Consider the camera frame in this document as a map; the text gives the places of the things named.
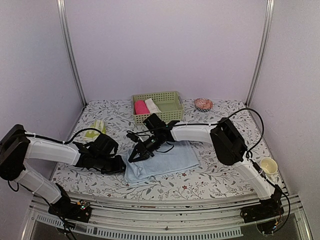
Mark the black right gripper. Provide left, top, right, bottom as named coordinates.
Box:
left=128, top=132, right=163, bottom=164

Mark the cream rolled towel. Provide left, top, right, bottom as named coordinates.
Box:
left=144, top=98, right=162, bottom=114

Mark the green perforated plastic basket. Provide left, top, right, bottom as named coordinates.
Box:
left=131, top=91, right=184, bottom=126

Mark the light blue towel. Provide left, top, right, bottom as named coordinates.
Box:
left=123, top=141, right=200, bottom=184

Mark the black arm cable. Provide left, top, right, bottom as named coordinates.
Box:
left=62, top=127, right=101, bottom=146
left=224, top=107, right=292, bottom=226

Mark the blue patterned bowl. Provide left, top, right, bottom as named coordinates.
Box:
left=196, top=107, right=211, bottom=113

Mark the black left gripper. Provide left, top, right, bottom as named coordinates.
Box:
left=94, top=154, right=128, bottom=176

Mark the pink rolled towel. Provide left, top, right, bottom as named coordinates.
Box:
left=134, top=100, right=150, bottom=115

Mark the aluminium frame post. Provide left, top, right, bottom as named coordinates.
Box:
left=56, top=0, right=87, bottom=107
left=245, top=0, right=275, bottom=107

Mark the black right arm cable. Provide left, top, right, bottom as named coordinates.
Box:
left=224, top=107, right=292, bottom=226

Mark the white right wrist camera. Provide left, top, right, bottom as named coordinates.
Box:
left=126, top=130, right=143, bottom=143

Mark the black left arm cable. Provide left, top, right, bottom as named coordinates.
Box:
left=62, top=127, right=101, bottom=146

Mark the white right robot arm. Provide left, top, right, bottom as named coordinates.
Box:
left=126, top=113, right=285, bottom=223

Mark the left aluminium frame post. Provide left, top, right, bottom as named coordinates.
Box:
left=56, top=0, right=87, bottom=107

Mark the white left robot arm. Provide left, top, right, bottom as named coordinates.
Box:
left=0, top=124, right=126, bottom=223

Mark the green white small packet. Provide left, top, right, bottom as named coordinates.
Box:
left=83, top=120, right=106, bottom=142

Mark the cream ribbed mug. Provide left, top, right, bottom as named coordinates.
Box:
left=260, top=157, right=278, bottom=184

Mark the aluminium front rail base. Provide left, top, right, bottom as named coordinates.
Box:
left=22, top=192, right=311, bottom=240

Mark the right aluminium frame post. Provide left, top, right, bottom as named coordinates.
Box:
left=245, top=0, right=275, bottom=107

